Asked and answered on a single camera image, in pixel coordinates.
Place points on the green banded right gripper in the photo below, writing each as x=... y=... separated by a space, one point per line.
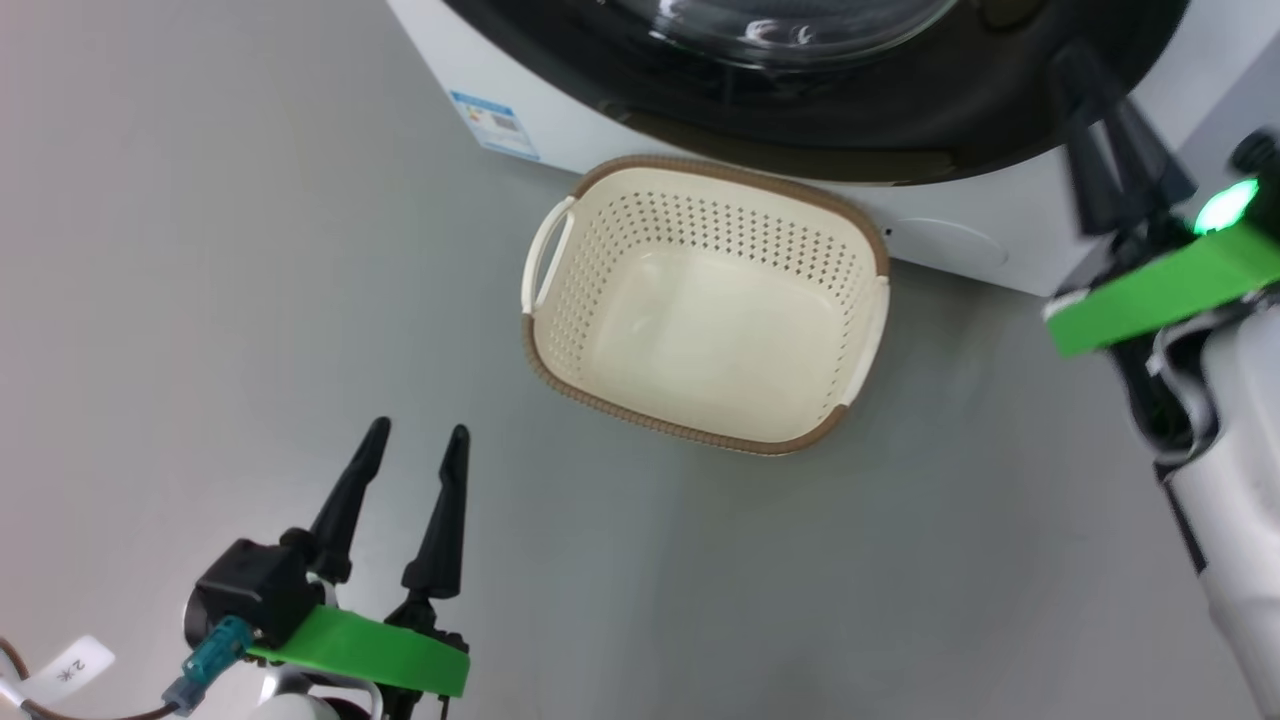
x=1150 y=295

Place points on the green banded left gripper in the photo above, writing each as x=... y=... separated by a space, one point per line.
x=370 y=655

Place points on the black glass washing machine door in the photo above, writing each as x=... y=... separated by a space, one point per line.
x=850 y=120

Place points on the white washing machine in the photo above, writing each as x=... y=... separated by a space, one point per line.
x=970 y=225

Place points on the cream perforated laundry basket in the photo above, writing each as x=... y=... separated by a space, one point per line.
x=700 y=330

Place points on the white drain filter cover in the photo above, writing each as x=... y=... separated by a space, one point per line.
x=950 y=243

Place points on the blue energy label sticker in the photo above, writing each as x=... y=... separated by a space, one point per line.
x=495 y=125

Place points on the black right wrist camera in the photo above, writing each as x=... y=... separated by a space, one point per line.
x=1245 y=190

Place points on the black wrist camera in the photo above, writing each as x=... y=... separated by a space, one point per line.
x=1245 y=190
x=255 y=590

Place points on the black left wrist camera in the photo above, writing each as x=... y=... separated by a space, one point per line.
x=255 y=590

